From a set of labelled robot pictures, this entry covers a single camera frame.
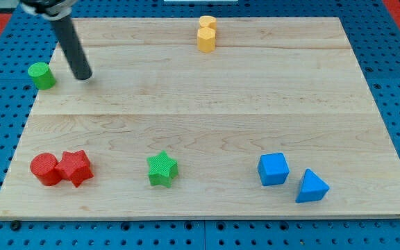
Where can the green star block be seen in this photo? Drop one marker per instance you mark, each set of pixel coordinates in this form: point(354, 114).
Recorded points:
point(162, 169)

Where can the red star block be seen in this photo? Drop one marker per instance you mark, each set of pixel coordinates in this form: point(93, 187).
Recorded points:
point(74, 167)

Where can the wooden board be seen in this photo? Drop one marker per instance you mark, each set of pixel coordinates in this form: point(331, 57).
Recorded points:
point(288, 85)

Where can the blue cube block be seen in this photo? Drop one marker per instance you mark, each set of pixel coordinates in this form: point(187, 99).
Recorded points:
point(273, 169)

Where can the yellow hexagon block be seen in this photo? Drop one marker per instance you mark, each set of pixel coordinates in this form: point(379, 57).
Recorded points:
point(206, 39)

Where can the yellow heart block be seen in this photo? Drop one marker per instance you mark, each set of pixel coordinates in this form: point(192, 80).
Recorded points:
point(208, 21)

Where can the blue triangle block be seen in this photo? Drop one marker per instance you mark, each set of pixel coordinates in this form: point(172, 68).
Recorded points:
point(311, 187)

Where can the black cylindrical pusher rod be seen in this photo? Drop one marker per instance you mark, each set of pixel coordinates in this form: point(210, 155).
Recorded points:
point(71, 46)

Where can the red cylinder block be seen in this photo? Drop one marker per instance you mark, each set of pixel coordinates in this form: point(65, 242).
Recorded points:
point(43, 168)

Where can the green cylinder block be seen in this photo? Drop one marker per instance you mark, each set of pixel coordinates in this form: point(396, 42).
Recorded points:
point(41, 75)

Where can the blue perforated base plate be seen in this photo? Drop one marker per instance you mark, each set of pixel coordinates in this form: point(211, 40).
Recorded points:
point(373, 30)

